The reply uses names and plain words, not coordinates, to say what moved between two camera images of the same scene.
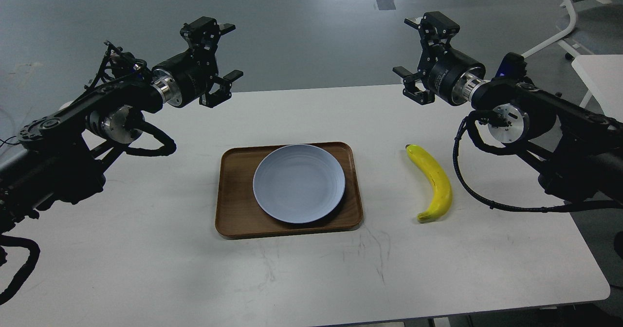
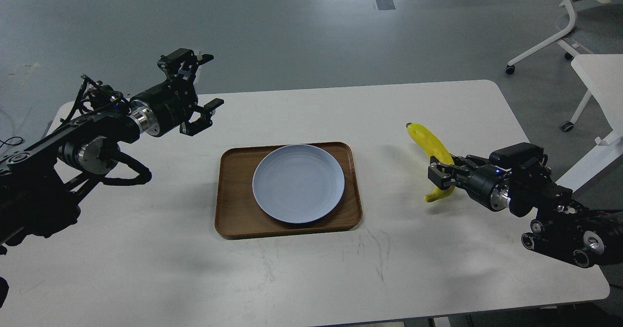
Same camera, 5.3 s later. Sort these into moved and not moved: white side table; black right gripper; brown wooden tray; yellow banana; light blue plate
Moved: black right gripper; yellow banana
Not moved: light blue plate; white side table; brown wooden tray
